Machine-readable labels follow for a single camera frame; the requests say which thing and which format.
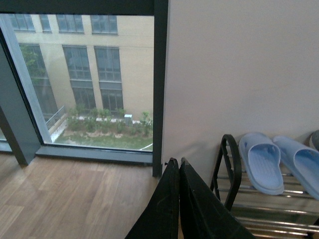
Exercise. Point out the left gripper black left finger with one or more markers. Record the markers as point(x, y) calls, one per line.
point(159, 220)

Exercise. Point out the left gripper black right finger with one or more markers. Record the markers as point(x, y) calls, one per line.
point(202, 215)

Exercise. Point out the light blue slide slipper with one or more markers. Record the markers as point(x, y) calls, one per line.
point(302, 161)

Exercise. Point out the black metal shoe rack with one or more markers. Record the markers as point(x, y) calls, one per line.
point(294, 214)

